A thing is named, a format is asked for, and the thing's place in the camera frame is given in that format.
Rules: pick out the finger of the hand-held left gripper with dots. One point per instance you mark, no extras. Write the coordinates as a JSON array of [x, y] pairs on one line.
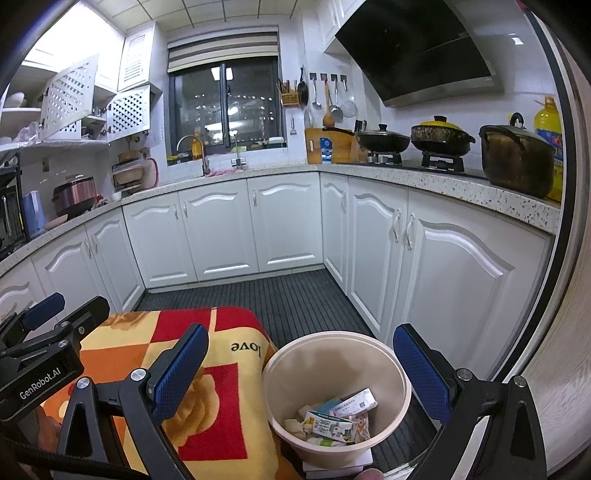
[[90, 314], [44, 309]]

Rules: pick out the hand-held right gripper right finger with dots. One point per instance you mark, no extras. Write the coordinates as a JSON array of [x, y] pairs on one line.
[[420, 369]]

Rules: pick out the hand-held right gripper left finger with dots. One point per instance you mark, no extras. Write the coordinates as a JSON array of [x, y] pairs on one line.
[[180, 369]]

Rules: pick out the white box blue red logo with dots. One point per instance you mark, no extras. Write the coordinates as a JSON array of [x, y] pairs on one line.
[[358, 400]]

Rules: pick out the blue snack packet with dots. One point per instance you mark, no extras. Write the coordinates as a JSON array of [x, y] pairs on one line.
[[331, 407]]

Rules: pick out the white box green labels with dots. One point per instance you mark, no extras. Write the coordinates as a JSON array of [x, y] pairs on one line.
[[328, 422]]

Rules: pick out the beige plastic bin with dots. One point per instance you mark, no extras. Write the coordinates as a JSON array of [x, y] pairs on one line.
[[295, 369]]

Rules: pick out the white tissue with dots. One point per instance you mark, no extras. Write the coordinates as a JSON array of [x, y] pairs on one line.
[[295, 427]]

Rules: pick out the person's right hand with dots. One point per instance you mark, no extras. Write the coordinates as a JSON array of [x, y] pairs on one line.
[[368, 475]]

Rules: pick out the printed blanket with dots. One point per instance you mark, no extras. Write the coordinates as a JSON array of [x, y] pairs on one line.
[[138, 341]]

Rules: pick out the pink plate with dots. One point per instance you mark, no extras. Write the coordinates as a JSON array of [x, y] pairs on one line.
[[56, 221]]

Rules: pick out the blue plastic jug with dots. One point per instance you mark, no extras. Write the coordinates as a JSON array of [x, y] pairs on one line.
[[33, 214]]

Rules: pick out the black microwave oven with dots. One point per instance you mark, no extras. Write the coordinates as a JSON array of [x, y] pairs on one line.
[[11, 212]]

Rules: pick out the white square stand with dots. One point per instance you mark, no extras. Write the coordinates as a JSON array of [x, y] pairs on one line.
[[341, 466]]

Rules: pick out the dark striped floor mat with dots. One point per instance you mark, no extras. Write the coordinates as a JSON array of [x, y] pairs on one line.
[[295, 300]]

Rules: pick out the stacked food containers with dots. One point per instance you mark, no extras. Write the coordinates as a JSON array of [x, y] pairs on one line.
[[128, 175]]

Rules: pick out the row of white cabinet doors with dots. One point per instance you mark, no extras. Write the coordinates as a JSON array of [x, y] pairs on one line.
[[221, 230]]

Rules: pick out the pink cutting board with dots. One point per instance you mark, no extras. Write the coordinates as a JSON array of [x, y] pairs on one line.
[[151, 174]]

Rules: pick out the clear plastic bag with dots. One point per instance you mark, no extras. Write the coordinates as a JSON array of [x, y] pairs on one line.
[[27, 131]]

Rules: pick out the steel kitchen faucet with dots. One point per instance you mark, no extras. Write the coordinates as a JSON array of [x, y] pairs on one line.
[[204, 164]]

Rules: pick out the white lattice cabinet door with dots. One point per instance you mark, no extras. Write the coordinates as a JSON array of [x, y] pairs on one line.
[[69, 97], [129, 113]]

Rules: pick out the gas stove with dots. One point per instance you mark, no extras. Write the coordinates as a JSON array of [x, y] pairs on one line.
[[438, 164]]

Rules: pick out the white bowls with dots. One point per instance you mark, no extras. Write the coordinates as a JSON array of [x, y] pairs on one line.
[[14, 100]]

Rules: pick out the small steel tap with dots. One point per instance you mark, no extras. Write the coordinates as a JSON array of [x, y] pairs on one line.
[[238, 159]]

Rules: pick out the large dark stock pot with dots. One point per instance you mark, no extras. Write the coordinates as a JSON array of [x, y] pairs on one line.
[[515, 161]]

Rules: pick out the black wok with lid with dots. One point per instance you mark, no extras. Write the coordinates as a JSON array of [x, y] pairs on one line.
[[383, 141]]

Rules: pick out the wooden cutting board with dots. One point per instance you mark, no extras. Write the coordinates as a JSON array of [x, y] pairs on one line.
[[341, 147]]

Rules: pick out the yellow lid clay pot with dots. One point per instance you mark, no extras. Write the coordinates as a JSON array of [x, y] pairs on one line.
[[441, 134]]

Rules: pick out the blue white carton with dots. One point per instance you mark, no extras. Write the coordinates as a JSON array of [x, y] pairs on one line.
[[327, 151]]

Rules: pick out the dark window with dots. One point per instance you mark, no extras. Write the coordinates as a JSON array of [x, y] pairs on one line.
[[249, 110]]

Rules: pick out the white louvered cabinet door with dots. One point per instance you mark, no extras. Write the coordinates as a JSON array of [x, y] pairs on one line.
[[136, 57]]

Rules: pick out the steel peeler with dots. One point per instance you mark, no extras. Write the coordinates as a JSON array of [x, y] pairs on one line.
[[293, 131]]

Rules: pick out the wooden spatula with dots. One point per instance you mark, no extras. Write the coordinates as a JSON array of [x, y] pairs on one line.
[[328, 119]]

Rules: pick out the steel skimmer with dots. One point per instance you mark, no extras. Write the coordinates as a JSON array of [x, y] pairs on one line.
[[338, 112]]

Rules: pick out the mesh strainer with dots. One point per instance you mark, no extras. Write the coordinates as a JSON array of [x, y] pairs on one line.
[[350, 108]]

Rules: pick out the yellow oil bottle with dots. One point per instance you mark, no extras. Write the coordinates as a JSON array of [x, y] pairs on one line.
[[551, 124]]

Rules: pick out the steel ladle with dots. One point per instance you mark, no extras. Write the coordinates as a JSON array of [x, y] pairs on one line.
[[316, 105]]

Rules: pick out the wooden chopstick holder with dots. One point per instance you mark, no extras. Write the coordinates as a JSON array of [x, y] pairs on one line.
[[288, 98]]

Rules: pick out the striped roman blind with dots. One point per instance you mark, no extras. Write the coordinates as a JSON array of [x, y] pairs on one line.
[[221, 50]]

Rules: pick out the small black hanging pan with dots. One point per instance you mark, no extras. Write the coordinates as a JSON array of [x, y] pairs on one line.
[[302, 94]]

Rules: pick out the black range hood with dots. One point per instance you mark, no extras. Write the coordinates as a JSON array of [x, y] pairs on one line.
[[415, 50]]

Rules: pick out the white upper cabinet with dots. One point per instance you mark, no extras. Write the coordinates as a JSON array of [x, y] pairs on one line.
[[332, 21]]

